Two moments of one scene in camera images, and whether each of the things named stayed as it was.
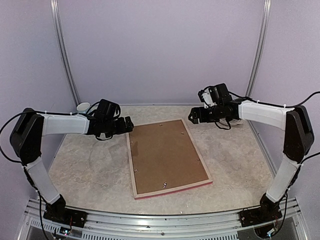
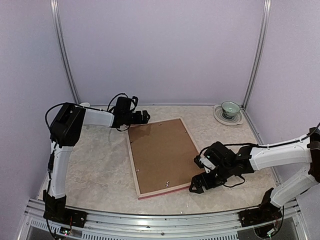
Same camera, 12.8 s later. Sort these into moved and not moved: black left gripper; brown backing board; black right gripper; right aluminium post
Moved: black right gripper; black left gripper
Not moved: brown backing board; right aluminium post
